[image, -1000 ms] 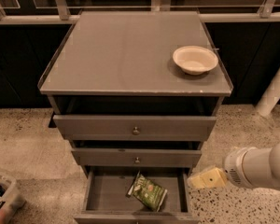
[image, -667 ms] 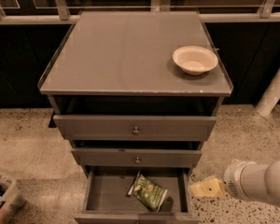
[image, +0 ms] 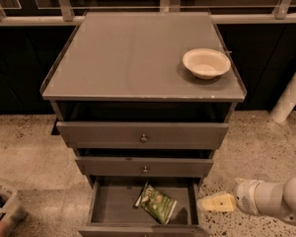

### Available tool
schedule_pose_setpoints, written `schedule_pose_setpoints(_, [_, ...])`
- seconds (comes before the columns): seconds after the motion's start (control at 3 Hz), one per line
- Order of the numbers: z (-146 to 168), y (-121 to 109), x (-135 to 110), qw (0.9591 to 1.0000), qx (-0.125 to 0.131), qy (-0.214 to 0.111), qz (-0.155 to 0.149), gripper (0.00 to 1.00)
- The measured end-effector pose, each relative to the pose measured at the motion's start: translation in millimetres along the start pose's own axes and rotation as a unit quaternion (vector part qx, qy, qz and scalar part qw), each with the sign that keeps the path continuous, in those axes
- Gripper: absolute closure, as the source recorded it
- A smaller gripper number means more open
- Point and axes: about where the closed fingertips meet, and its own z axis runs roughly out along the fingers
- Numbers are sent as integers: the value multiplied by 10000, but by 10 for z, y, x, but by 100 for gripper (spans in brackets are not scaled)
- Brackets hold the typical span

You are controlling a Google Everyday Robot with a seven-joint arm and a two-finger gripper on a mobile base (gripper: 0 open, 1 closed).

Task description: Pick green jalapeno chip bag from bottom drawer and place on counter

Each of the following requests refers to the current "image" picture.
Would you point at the green jalapeno chip bag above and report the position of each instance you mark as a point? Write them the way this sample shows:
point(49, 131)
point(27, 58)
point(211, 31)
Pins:
point(156, 203)

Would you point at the grey drawer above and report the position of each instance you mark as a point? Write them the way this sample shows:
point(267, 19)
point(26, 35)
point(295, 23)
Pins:
point(132, 166)
point(161, 135)
point(113, 212)

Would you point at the white diagonal support pole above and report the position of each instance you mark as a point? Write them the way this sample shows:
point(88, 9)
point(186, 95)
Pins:
point(286, 103)

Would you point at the brass drawer knob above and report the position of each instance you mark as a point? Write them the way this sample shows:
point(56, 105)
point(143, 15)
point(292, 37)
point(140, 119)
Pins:
point(145, 170)
point(143, 138)

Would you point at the brass middle drawer knob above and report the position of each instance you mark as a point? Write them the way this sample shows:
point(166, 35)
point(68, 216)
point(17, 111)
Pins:
point(145, 170)

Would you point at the grey drawer cabinet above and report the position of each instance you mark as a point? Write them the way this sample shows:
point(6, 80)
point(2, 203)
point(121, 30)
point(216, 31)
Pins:
point(129, 67)

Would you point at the metal window railing frame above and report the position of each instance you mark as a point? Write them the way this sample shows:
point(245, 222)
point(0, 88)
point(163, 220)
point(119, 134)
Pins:
point(73, 12)

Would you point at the grey bottom drawer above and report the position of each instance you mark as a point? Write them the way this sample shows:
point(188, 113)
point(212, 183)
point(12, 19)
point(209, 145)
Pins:
point(113, 212)

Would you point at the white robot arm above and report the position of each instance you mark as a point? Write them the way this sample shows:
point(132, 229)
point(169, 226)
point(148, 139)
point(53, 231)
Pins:
point(258, 198)

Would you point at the brass top drawer knob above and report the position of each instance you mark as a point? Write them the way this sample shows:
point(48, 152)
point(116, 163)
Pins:
point(143, 138)

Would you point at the grey top drawer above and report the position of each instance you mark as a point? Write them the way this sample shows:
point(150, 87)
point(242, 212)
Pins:
point(161, 135)

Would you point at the grey middle drawer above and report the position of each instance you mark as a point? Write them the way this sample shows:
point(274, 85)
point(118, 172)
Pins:
point(132, 166)

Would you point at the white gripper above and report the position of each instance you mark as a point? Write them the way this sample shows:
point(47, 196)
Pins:
point(248, 195)

